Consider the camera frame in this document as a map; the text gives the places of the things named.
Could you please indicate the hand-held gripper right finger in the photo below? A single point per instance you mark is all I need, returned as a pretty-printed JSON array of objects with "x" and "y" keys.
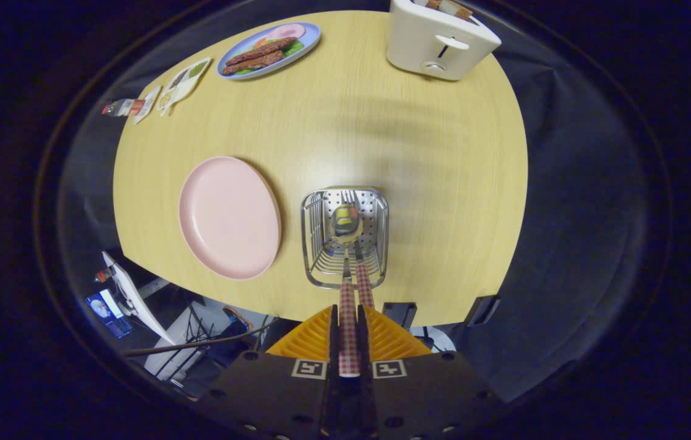
[{"x": 362, "y": 336}]

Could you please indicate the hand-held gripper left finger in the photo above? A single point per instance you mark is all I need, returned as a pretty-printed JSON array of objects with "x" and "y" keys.
[{"x": 334, "y": 336}]

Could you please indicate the black table clamp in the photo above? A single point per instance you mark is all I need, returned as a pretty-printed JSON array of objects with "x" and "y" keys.
[
  {"x": 399, "y": 315},
  {"x": 482, "y": 310}
]

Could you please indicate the pink round plate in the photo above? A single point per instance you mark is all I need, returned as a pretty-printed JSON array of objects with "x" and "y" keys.
[{"x": 229, "y": 217}]

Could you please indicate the white tilted panel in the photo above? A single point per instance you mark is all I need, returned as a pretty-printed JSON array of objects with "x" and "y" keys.
[{"x": 137, "y": 299}]

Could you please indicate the blue lit screen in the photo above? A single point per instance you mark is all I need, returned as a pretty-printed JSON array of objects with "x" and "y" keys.
[{"x": 107, "y": 311}]

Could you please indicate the brown sausage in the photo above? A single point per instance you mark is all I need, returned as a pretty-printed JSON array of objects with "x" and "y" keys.
[
  {"x": 254, "y": 64},
  {"x": 260, "y": 51}
]

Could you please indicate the green lettuce leaf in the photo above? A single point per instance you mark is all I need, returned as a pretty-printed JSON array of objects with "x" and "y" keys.
[{"x": 295, "y": 47}]

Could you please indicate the white divided condiment dish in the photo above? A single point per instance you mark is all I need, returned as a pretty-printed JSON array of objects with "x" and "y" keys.
[{"x": 183, "y": 85}]

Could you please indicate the white toaster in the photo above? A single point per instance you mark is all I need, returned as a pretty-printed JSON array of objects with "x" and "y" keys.
[{"x": 419, "y": 46}]

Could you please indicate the white square coaster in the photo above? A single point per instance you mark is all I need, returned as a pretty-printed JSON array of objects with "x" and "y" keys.
[{"x": 148, "y": 104}]

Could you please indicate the blue oval plate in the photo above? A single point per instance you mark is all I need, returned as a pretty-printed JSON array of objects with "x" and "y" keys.
[{"x": 311, "y": 36}]

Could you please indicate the clear plastic bottle red label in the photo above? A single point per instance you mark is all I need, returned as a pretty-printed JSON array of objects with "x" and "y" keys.
[{"x": 128, "y": 107}]

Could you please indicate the pink ham slice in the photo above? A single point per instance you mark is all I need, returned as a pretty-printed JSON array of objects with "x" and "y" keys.
[{"x": 287, "y": 32}]

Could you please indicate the brown toast slice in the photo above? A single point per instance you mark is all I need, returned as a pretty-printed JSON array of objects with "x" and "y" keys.
[
  {"x": 458, "y": 10},
  {"x": 433, "y": 3}
]

